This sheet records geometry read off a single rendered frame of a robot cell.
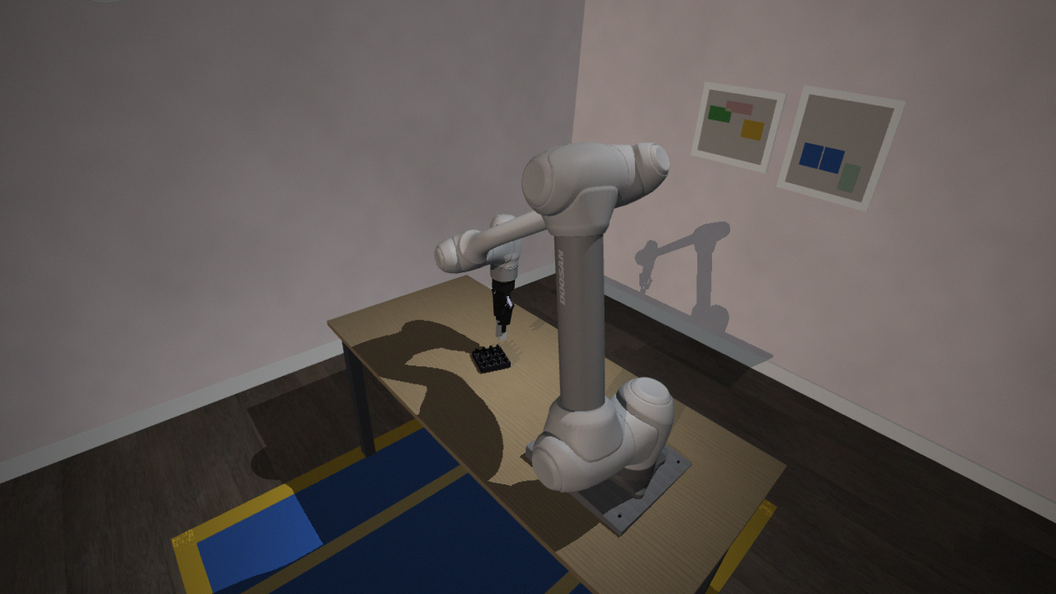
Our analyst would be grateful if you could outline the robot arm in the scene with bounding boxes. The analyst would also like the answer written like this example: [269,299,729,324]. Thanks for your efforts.
[434,143,674,499]

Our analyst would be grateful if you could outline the black knob box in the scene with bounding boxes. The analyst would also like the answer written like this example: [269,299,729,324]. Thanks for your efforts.
[472,344,511,373]

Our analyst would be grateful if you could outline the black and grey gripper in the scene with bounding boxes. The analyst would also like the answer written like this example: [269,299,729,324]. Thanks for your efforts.
[492,279,515,341]

